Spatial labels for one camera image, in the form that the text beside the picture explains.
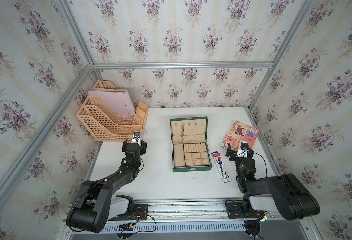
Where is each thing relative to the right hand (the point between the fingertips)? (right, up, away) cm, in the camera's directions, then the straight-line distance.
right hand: (239, 145), depth 86 cm
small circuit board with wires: (-61, -37, -14) cm, 73 cm away
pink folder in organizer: (-73, +27, +6) cm, 78 cm away
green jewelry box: (-28, -4, +5) cm, 29 cm away
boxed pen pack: (-11, -14, +2) cm, 17 cm away
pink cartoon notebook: (+7, +6, +19) cm, 22 cm away
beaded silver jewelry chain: (-33, +8, +6) cm, 35 cm away
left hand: (-61, +2, +2) cm, 61 cm away
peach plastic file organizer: (-86, +13, +13) cm, 88 cm away
